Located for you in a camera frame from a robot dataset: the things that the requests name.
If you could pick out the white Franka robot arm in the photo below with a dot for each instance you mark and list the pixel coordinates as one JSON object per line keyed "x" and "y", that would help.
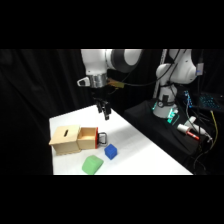
{"x": 100, "y": 63}

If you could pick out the green rounded block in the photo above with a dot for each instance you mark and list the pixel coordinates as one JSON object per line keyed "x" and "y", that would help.
{"x": 92, "y": 165}

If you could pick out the wooden drawer with red front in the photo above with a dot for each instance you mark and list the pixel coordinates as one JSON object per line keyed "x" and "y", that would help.
{"x": 89, "y": 137}

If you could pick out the white cylinder with red tip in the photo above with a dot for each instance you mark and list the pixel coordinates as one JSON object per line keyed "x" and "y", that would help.
{"x": 186, "y": 130}

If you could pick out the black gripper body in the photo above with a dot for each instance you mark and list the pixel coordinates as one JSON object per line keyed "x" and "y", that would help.
{"x": 98, "y": 97}

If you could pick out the blue cube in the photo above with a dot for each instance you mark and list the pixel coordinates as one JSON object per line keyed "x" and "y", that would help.
{"x": 111, "y": 151}

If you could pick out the laptop with lit keyboard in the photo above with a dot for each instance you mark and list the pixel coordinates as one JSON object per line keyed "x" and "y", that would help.
{"x": 209, "y": 100}

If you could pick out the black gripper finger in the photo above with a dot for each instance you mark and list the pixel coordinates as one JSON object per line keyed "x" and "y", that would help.
{"x": 108, "y": 112}
{"x": 100, "y": 108}

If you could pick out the wooden box with slot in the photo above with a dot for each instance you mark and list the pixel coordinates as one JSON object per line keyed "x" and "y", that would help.
{"x": 65, "y": 139}

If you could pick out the black robot stand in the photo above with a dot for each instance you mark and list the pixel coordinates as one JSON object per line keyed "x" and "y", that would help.
{"x": 160, "y": 130}

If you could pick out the black curtain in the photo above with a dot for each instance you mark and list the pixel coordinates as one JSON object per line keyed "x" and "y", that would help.
{"x": 36, "y": 100}

